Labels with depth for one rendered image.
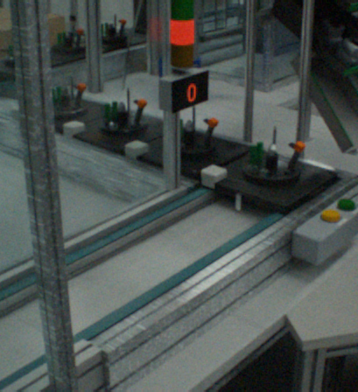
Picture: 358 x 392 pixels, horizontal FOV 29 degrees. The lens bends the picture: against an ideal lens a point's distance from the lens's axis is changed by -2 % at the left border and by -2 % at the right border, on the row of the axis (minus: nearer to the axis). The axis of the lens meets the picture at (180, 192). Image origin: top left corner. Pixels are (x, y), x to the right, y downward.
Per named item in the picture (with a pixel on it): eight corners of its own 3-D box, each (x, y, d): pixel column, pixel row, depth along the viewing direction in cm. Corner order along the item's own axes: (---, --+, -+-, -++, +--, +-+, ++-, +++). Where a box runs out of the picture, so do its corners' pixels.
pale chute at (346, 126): (372, 143, 183) (382, 135, 180) (342, 154, 176) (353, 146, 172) (320, 55, 189) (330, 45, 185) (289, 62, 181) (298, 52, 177)
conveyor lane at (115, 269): (333, 213, 174) (337, 177, 169) (86, 383, 116) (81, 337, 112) (242, 182, 190) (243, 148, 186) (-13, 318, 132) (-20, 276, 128)
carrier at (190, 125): (253, 155, 185) (255, 109, 179) (195, 184, 168) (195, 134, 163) (183, 134, 199) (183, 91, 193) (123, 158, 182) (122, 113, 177)
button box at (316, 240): (363, 229, 157) (367, 205, 155) (317, 266, 143) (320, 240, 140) (337, 220, 161) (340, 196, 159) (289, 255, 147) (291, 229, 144)
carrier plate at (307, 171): (337, 180, 170) (338, 172, 169) (284, 214, 153) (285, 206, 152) (257, 156, 184) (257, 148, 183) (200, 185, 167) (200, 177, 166)
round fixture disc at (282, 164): (310, 174, 168) (311, 166, 167) (279, 192, 159) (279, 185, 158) (263, 159, 177) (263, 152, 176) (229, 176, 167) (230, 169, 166)
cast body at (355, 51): (360, 70, 173) (372, 47, 168) (347, 70, 170) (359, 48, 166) (342, 50, 177) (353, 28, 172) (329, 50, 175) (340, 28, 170)
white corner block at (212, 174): (227, 184, 168) (228, 169, 166) (215, 190, 165) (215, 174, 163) (211, 178, 170) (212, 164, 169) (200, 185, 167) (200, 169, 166)
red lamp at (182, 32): (199, 41, 147) (199, 19, 145) (183, 45, 144) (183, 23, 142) (180, 38, 150) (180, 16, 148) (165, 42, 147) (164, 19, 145)
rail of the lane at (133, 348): (363, 213, 173) (368, 174, 169) (111, 400, 112) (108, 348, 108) (345, 206, 177) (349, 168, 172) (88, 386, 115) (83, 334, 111)
